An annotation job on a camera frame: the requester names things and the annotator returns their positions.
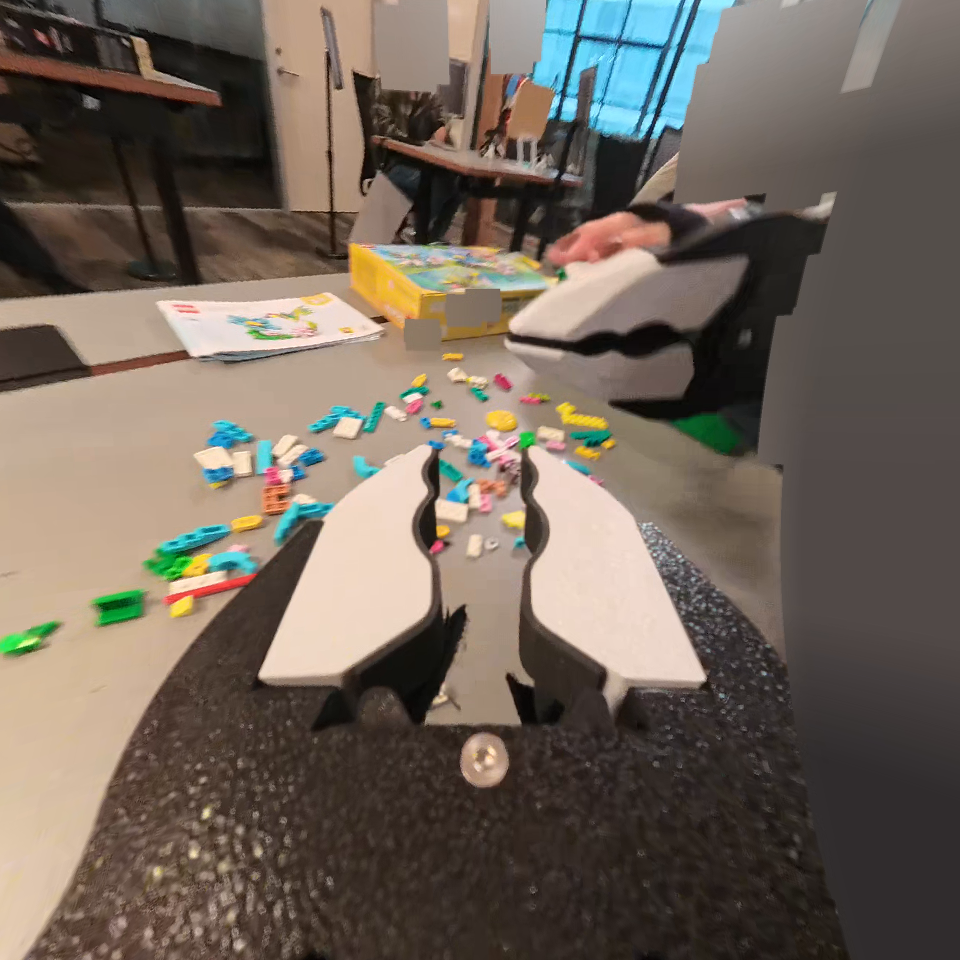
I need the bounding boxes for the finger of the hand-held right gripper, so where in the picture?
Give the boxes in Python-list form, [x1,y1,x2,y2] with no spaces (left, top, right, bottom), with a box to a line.
[504,341,696,404]
[507,249,752,349]

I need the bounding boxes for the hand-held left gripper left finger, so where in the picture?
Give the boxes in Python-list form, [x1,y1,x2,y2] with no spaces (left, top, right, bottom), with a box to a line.
[257,447,445,690]

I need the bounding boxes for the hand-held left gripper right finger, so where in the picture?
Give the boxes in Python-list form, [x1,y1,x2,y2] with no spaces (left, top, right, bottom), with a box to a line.
[518,447,708,721]

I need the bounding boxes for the person's right forearm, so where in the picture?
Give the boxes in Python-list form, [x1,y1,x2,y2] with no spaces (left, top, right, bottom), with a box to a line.
[628,153,711,235]

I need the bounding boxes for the scattered loose lego pieces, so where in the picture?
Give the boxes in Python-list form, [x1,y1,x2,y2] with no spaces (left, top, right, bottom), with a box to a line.
[0,351,747,659]

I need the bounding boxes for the yellow lego box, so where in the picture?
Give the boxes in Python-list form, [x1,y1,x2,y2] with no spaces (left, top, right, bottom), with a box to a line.
[348,241,561,343]

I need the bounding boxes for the lego instruction booklet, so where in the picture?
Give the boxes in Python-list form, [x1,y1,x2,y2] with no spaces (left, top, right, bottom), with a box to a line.
[155,291,386,363]

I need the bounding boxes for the person's right hand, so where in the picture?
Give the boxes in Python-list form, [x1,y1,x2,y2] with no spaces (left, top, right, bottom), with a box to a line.
[546,210,670,265]

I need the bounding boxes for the brown-edged office table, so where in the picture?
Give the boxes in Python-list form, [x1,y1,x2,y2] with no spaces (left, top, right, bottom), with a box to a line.
[370,135,585,252]
[0,46,224,288]

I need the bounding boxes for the large window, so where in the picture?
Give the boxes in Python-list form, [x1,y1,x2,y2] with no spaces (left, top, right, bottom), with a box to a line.
[531,0,723,142]

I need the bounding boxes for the black stand pole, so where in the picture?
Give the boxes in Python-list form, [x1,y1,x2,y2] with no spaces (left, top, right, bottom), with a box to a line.
[315,6,348,261]

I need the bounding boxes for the white door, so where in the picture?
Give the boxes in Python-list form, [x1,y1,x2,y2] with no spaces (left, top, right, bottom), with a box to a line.
[261,0,376,215]

